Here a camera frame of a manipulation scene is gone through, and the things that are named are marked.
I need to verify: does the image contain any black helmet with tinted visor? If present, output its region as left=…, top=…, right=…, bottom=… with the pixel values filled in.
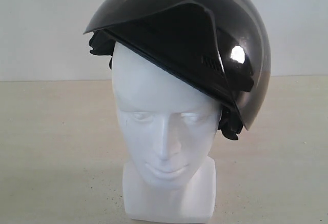
left=84, top=0, right=271, bottom=140

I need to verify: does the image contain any white mannequin head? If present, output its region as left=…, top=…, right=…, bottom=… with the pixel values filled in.
left=112, top=43, right=222, bottom=223

